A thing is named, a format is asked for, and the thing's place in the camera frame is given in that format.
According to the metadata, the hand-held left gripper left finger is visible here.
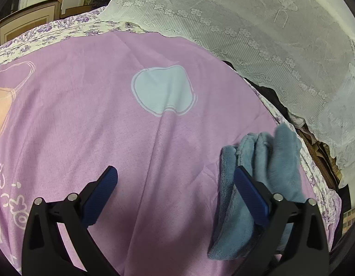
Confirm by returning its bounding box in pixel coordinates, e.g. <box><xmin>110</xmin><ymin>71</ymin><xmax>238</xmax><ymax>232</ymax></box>
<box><xmin>21</xmin><ymin>165</ymin><xmax>119</xmax><ymax>276</ymax></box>

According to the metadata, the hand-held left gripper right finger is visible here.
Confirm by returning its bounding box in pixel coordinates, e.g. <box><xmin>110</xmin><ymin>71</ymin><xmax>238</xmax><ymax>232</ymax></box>
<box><xmin>232</xmin><ymin>165</ymin><xmax>330</xmax><ymax>276</ymax></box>

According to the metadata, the blue fleece garment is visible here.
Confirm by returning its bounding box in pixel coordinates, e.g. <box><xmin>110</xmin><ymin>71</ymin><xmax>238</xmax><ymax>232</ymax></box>
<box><xmin>208</xmin><ymin>123</ymin><xmax>307</xmax><ymax>261</ymax></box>

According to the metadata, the pink printed bed sheet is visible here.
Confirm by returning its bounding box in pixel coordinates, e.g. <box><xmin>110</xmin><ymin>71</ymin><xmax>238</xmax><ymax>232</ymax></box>
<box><xmin>0</xmin><ymin>30</ymin><xmax>339</xmax><ymax>276</ymax></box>

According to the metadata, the purple floral bed cover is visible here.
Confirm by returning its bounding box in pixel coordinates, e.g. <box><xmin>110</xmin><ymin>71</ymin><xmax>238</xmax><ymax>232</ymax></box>
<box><xmin>0</xmin><ymin>6</ymin><xmax>343</xmax><ymax>230</ymax></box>

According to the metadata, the white lace curtain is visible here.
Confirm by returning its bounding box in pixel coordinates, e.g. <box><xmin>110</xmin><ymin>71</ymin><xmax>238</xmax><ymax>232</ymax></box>
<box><xmin>98</xmin><ymin>0</ymin><xmax>355</xmax><ymax>189</ymax></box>

